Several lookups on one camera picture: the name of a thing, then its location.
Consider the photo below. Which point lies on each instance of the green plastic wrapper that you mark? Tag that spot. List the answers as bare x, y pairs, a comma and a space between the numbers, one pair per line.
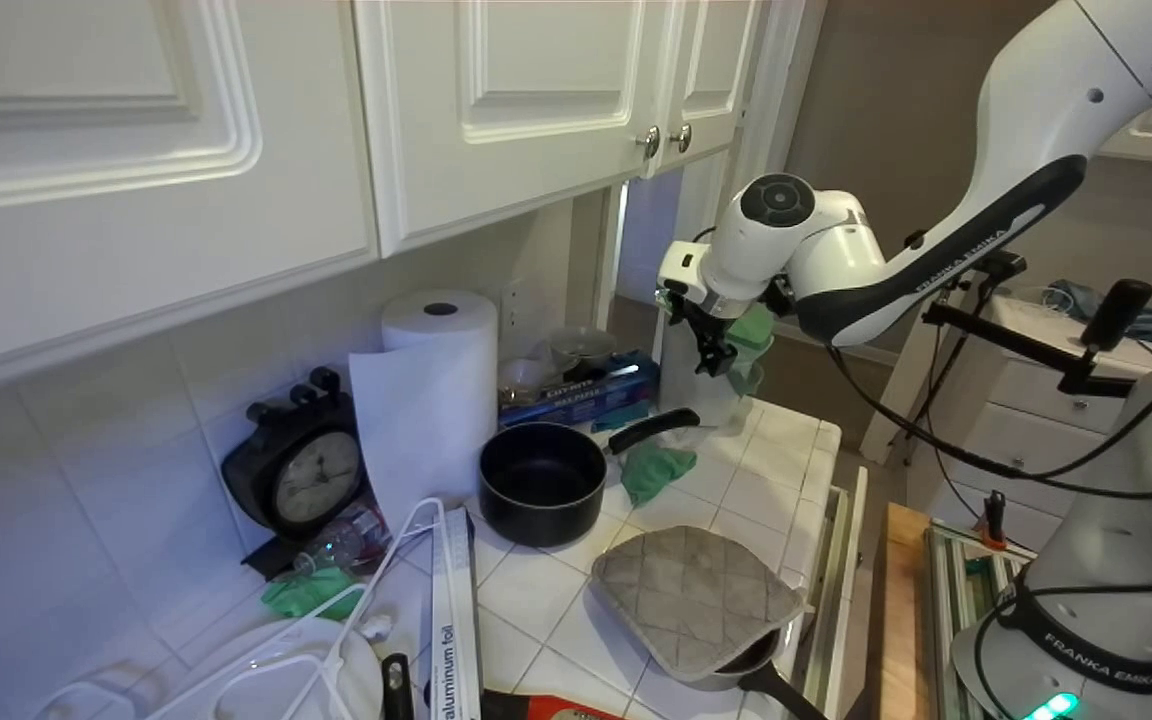
309, 598

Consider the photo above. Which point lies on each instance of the white upper cabinets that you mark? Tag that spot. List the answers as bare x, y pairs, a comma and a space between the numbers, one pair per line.
139, 134

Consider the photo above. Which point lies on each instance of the green plastic item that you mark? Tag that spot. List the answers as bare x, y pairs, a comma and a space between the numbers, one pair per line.
659, 475

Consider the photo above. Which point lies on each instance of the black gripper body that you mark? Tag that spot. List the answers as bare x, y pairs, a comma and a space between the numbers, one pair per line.
702, 313

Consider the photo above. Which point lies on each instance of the black frying pan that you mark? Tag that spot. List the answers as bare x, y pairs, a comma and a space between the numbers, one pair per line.
771, 673

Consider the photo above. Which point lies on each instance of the black camera stand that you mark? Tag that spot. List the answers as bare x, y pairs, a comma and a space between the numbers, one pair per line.
1003, 332

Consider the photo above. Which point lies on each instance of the metal cabinet knob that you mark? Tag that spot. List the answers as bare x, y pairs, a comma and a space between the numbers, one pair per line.
683, 137
650, 141

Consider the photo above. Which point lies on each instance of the grey pot holder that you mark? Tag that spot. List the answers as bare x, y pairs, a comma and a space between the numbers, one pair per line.
697, 603

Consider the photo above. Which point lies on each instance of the black dial kitchen scale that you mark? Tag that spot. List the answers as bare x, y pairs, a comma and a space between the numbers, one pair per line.
309, 475

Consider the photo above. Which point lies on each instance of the blue wax paper box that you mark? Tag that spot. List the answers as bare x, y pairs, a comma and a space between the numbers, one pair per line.
576, 397

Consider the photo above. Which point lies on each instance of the wooden robot platform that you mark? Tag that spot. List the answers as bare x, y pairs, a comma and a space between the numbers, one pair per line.
900, 625

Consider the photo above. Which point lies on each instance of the green-lidded clear plastic container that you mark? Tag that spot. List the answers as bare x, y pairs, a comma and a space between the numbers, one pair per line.
752, 332

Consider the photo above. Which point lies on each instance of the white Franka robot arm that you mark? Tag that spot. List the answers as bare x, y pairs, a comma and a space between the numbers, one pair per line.
1043, 93

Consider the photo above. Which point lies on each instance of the black stereo camera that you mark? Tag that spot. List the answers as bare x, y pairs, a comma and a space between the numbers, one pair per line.
1116, 313

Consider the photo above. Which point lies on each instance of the black saucepan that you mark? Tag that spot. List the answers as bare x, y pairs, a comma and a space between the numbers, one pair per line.
541, 481

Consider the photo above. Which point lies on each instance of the white lower cabinet drawers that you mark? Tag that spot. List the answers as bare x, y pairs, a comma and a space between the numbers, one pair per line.
838, 572

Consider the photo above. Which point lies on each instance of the white paper towel roll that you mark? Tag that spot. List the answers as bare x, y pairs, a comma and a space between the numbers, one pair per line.
436, 385

